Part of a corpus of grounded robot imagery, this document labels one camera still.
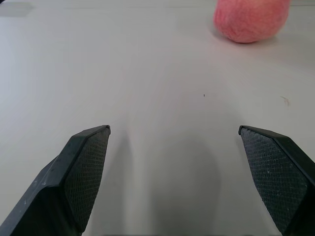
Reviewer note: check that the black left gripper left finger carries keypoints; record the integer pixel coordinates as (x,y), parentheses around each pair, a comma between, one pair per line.
(73,177)

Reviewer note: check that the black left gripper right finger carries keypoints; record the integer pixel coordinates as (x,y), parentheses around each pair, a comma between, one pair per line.
(278,179)

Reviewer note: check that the pink peach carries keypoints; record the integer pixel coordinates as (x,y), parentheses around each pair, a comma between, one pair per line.
(248,19)

